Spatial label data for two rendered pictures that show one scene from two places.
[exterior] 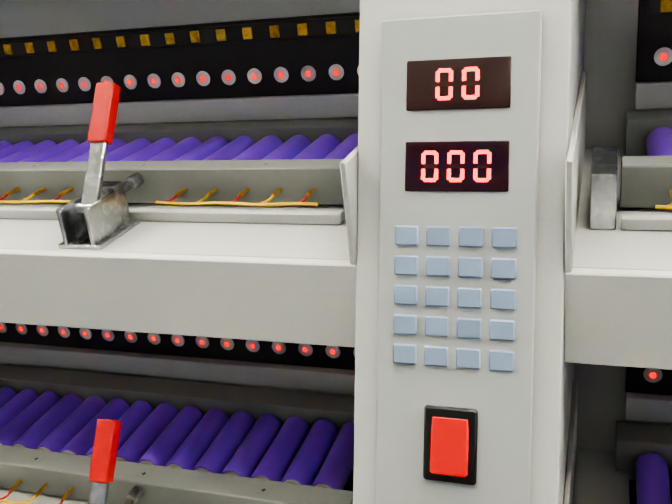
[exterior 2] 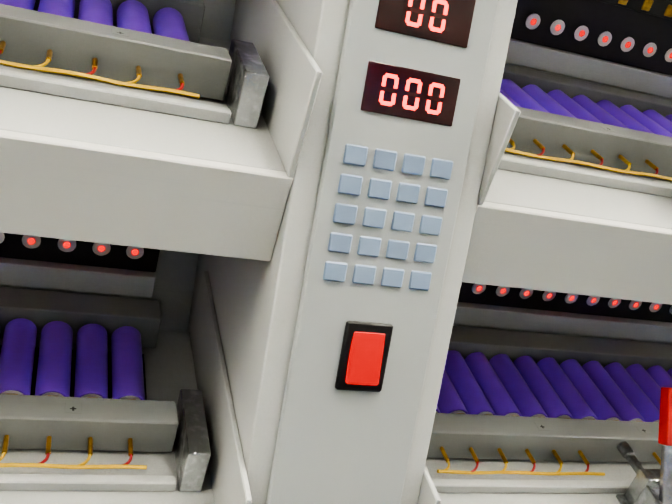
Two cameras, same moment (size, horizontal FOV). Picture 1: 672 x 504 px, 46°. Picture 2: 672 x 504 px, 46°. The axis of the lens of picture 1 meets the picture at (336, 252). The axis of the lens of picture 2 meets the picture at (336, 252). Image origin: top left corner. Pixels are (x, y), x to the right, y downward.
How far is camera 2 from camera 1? 21 cm
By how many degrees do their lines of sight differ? 39
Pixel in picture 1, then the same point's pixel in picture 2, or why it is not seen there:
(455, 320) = (386, 241)
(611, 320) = (496, 247)
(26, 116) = not seen: outside the picture
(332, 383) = (94, 283)
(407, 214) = (358, 134)
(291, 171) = (159, 50)
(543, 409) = (441, 322)
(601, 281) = (502, 215)
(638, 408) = not seen: hidden behind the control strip
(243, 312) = (141, 216)
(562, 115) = (500, 64)
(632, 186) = not seen: hidden behind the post
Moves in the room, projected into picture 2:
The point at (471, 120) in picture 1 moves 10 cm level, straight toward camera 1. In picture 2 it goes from (431, 52) to (595, 52)
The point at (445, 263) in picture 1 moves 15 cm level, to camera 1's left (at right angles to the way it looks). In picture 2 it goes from (388, 187) to (62, 148)
